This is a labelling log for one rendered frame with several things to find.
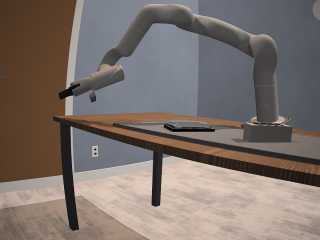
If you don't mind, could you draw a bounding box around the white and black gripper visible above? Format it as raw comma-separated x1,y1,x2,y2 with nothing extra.
58,76,93,100

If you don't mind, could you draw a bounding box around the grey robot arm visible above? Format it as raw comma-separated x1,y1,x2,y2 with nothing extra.
89,4,285,124

